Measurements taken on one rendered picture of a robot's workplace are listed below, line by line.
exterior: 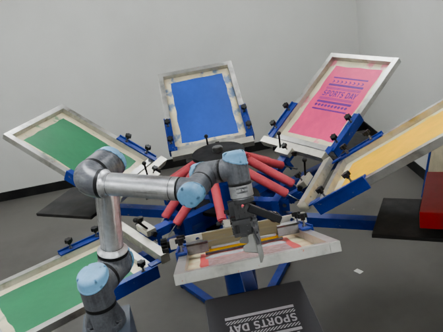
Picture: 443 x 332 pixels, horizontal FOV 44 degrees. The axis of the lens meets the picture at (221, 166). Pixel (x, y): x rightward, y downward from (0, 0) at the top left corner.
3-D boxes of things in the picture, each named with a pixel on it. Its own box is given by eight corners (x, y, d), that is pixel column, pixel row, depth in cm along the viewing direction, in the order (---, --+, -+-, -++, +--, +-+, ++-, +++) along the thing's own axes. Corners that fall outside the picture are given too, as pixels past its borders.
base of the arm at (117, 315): (85, 341, 198) (78, 319, 194) (87, 316, 212) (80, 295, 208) (126, 331, 199) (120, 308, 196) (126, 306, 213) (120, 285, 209)
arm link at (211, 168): (180, 173, 174) (212, 168, 170) (194, 159, 184) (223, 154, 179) (188, 195, 177) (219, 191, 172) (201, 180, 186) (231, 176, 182)
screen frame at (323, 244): (341, 251, 190) (339, 240, 190) (175, 286, 187) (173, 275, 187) (300, 232, 269) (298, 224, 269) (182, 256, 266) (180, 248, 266)
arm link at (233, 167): (225, 151, 180) (248, 147, 177) (231, 184, 181) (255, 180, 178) (215, 155, 173) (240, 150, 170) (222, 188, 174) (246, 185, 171)
